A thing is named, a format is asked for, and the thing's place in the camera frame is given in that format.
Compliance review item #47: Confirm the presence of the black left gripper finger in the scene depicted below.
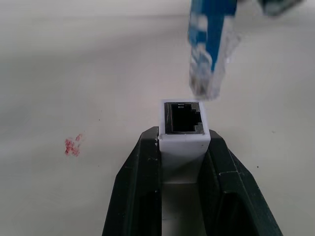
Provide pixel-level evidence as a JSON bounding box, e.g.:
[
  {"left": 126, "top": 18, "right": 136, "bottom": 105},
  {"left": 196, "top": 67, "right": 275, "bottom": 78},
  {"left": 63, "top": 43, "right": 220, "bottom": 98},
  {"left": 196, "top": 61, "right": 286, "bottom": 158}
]
[
  {"left": 101, "top": 126, "right": 163, "bottom": 236},
  {"left": 256, "top": 0, "right": 304, "bottom": 16},
  {"left": 197, "top": 129, "right": 284, "bottom": 236}
]

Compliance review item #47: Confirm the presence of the blue network cable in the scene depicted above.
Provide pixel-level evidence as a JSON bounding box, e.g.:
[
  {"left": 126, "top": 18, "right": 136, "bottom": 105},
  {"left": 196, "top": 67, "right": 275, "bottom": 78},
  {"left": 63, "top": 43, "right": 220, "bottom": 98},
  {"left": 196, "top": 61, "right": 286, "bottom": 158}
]
[{"left": 187, "top": 0, "right": 242, "bottom": 101}]

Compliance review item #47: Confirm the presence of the white network coupler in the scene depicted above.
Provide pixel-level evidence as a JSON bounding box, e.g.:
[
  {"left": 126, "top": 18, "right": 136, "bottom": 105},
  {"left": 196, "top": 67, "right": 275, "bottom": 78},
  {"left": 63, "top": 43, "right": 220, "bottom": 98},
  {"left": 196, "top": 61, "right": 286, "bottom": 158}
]
[{"left": 157, "top": 99, "right": 211, "bottom": 184}]

